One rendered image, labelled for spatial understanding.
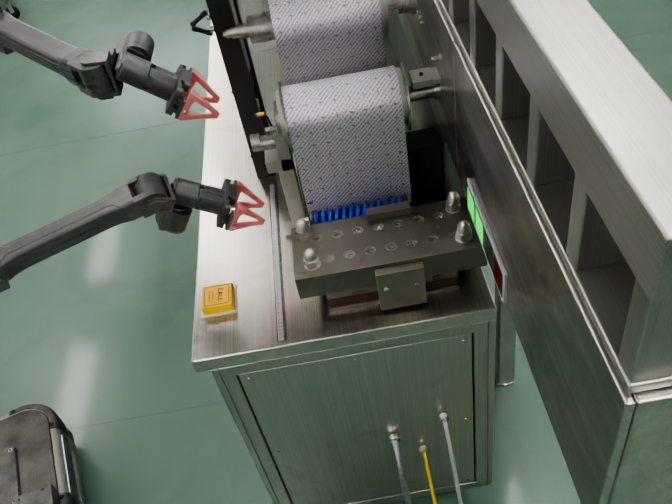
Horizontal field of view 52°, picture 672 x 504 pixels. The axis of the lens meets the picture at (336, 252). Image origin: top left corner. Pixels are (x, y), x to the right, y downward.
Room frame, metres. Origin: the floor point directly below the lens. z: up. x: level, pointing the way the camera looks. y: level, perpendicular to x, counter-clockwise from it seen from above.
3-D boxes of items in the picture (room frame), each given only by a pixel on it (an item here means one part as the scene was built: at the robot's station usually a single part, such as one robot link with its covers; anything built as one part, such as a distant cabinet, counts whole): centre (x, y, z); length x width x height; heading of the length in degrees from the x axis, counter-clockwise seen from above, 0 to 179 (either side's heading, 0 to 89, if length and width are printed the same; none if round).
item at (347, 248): (1.06, -0.11, 1.00); 0.40 x 0.16 x 0.06; 88
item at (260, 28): (1.50, 0.06, 1.33); 0.06 x 0.06 x 0.06; 88
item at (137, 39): (1.30, 0.34, 1.42); 0.12 x 0.11 x 0.09; 84
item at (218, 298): (1.10, 0.29, 0.91); 0.07 x 0.07 x 0.02; 88
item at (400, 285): (0.97, -0.12, 0.96); 0.10 x 0.03 x 0.11; 88
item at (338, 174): (1.18, -0.07, 1.12); 0.23 x 0.01 x 0.18; 88
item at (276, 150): (1.29, 0.08, 1.05); 0.06 x 0.05 x 0.31; 88
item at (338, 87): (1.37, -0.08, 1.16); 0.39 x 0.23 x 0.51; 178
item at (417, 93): (1.24, -0.25, 1.25); 0.07 x 0.04 x 0.04; 88
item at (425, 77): (1.24, -0.25, 1.28); 0.06 x 0.05 x 0.02; 88
